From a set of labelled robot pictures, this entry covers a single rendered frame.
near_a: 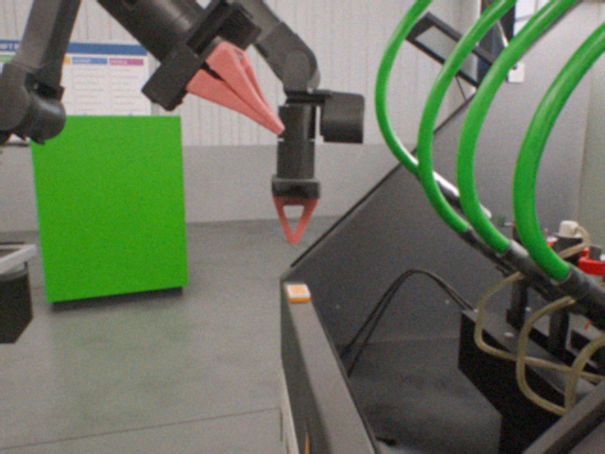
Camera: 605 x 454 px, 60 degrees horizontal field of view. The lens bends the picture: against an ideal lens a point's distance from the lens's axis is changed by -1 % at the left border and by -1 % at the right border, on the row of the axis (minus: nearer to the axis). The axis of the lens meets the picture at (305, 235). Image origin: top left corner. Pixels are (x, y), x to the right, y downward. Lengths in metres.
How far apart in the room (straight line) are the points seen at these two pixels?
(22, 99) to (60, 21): 0.13
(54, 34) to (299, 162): 0.42
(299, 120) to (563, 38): 0.50
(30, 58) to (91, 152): 2.82
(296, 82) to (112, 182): 3.05
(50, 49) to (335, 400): 0.66
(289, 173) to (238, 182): 6.32
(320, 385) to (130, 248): 3.32
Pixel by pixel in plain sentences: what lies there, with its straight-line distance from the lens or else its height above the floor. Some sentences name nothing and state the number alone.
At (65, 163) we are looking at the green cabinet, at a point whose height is 1.00.
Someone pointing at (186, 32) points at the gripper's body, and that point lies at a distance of 0.43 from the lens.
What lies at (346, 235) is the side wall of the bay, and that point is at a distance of 0.90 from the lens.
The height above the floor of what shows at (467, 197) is 1.15.
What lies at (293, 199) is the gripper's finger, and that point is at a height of 1.11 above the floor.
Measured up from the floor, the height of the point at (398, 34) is 1.30.
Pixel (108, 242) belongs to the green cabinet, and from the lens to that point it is 3.79.
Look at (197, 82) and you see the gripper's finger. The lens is 0.42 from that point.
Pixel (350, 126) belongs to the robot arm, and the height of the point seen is 1.21.
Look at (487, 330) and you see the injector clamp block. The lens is 0.64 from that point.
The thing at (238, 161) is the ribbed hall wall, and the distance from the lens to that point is 7.05.
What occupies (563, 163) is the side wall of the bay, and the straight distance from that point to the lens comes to 1.04.
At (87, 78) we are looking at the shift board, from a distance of 6.96.
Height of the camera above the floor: 1.21
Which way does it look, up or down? 11 degrees down
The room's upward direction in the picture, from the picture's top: straight up
